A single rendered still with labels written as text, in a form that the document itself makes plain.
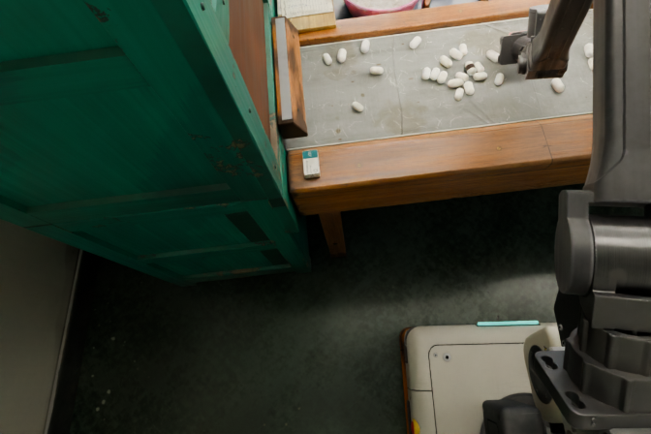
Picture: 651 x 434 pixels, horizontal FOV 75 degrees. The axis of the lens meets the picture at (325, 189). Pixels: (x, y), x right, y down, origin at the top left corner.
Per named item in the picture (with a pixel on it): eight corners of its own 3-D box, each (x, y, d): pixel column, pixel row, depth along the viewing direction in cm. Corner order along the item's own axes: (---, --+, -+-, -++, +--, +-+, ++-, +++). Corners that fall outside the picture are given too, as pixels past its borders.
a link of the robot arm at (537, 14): (518, 77, 85) (566, 74, 82) (523, 15, 80) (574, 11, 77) (513, 62, 95) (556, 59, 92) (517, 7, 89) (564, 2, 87)
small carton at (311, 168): (320, 176, 95) (319, 173, 93) (304, 178, 95) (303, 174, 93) (318, 153, 97) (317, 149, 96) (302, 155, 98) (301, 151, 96)
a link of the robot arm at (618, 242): (589, 343, 37) (663, 352, 35) (603, 234, 34) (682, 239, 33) (567, 292, 45) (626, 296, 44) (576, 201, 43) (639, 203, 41)
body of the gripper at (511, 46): (499, 35, 98) (511, 41, 91) (543, 29, 97) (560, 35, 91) (497, 63, 101) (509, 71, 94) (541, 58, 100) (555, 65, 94)
